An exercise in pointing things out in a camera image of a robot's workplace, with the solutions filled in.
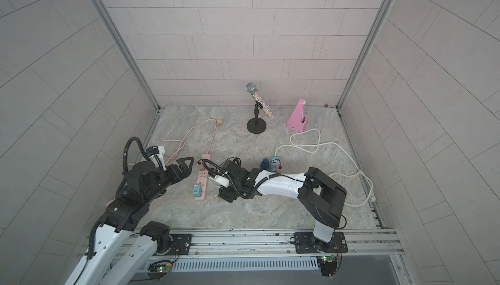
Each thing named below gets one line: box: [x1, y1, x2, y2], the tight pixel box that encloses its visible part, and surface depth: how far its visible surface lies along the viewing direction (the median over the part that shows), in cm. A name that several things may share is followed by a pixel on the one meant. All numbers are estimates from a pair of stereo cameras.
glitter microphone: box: [246, 81, 277, 120], surface depth 91 cm
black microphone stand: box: [246, 100, 267, 135], surface depth 109 cm
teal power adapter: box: [192, 184, 202, 198], surface depth 80 cm
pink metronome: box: [286, 98, 308, 133], surface depth 104 cm
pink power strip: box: [194, 153, 211, 201], surface depth 86 cm
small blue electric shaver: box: [260, 158, 270, 170], surface depth 91 cm
